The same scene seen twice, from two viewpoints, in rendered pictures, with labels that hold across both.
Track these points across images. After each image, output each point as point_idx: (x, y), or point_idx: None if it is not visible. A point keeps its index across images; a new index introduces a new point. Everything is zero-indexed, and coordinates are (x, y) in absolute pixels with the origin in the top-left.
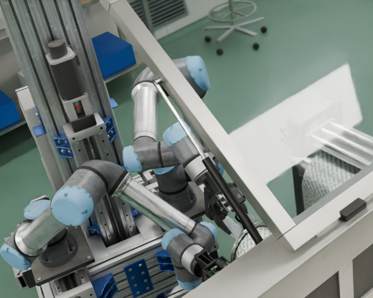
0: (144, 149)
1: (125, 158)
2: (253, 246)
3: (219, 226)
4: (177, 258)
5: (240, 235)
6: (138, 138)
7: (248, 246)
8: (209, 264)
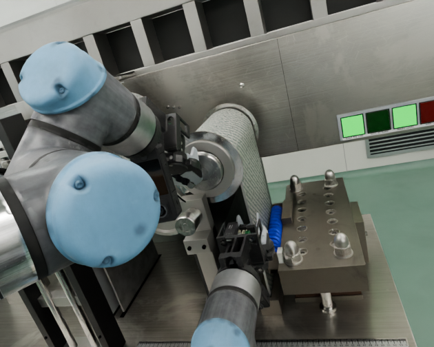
0: (85, 151)
1: (135, 164)
2: (216, 131)
3: (201, 168)
4: (254, 314)
5: (211, 132)
6: (7, 181)
7: (218, 134)
8: (241, 235)
